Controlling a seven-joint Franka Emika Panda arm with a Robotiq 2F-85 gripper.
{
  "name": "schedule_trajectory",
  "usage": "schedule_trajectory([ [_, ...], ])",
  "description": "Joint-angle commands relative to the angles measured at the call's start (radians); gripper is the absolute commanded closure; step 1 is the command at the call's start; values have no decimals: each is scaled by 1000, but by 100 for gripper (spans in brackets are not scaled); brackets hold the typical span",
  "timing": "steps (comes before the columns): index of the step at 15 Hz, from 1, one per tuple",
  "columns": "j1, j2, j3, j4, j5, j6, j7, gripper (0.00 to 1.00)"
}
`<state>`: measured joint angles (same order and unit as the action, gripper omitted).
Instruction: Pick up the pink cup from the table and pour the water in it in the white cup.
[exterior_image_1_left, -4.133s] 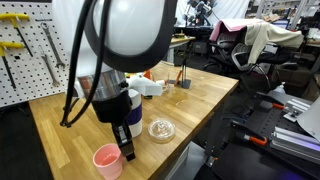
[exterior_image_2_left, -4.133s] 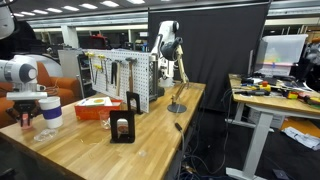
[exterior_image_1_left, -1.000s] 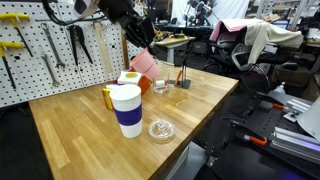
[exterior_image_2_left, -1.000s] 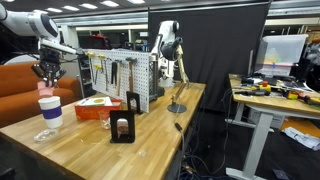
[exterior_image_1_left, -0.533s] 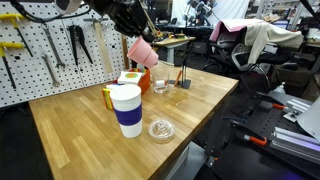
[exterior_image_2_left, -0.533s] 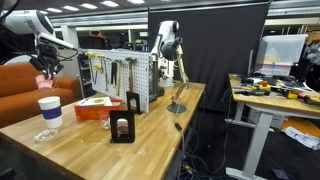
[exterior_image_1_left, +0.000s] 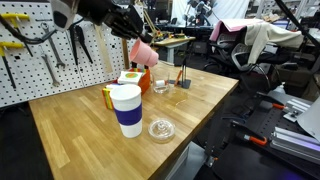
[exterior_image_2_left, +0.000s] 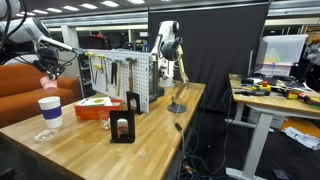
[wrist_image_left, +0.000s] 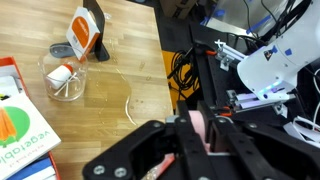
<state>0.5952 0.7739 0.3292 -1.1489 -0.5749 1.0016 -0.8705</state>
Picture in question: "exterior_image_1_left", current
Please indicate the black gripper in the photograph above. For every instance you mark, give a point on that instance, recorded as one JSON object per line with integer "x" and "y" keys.
{"x": 110, "y": 16}

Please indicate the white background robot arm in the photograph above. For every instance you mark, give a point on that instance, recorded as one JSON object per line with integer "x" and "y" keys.
{"x": 203, "y": 10}

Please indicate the white cup with blue band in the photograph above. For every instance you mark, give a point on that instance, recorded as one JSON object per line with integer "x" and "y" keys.
{"x": 128, "y": 116}

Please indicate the wooden jointed desk stand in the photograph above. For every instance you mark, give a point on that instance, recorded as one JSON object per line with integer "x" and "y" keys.
{"x": 150, "y": 23}

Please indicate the small wooden background table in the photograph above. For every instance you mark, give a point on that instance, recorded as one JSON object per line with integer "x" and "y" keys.
{"x": 173, "y": 41}

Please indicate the white card box with circle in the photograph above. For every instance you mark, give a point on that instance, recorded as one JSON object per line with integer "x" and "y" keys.
{"x": 128, "y": 77}

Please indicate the orange box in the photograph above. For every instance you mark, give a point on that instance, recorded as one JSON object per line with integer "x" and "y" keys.
{"x": 145, "y": 83}

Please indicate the small orange white item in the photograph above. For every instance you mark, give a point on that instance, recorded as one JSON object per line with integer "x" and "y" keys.
{"x": 179, "y": 76}

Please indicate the black pliers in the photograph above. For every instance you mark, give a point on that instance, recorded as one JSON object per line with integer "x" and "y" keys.
{"x": 80, "y": 40}

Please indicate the clear drinking glass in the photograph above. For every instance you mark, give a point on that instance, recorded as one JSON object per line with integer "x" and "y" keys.
{"x": 161, "y": 89}

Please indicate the white flat card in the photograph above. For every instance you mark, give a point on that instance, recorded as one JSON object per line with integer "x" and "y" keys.
{"x": 113, "y": 86}

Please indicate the pink cloth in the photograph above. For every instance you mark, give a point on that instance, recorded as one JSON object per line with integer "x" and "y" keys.
{"x": 230, "y": 25}

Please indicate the long steel wrench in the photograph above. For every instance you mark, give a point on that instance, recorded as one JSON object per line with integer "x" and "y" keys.
{"x": 55, "y": 51}

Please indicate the white curtain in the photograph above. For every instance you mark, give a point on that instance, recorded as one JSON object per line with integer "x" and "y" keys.
{"x": 230, "y": 8}

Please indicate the short steel wrench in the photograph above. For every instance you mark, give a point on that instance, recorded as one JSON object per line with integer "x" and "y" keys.
{"x": 50, "y": 68}

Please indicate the black mesh office chair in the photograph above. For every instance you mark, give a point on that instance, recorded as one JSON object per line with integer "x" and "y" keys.
{"x": 240, "y": 55}

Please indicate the clear glass ashtray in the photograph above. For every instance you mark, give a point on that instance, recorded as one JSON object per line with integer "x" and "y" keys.
{"x": 162, "y": 129}

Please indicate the beige jacket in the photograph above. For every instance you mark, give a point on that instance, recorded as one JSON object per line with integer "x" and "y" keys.
{"x": 266, "y": 36}

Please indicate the laptop with blue screen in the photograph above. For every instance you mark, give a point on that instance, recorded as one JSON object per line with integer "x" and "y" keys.
{"x": 281, "y": 24}

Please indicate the white plastic bottle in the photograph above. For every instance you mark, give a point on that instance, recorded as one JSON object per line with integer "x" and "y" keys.
{"x": 280, "y": 90}

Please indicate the metal shelving unit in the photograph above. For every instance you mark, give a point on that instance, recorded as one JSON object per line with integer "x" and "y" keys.
{"x": 300, "y": 6}

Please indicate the brown cardboard box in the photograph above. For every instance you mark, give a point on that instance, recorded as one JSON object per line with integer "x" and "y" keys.
{"x": 295, "y": 75}

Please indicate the white sheet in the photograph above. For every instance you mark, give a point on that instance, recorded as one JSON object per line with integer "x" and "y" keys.
{"x": 311, "y": 123}

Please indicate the silver table bracket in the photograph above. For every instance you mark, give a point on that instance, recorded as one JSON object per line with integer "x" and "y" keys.
{"x": 210, "y": 161}

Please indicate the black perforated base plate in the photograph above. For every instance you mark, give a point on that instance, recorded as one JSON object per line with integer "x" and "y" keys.
{"x": 243, "y": 163}

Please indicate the aluminium extrusion rail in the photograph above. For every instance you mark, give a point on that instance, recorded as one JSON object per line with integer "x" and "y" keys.
{"x": 298, "y": 106}
{"x": 293, "y": 143}

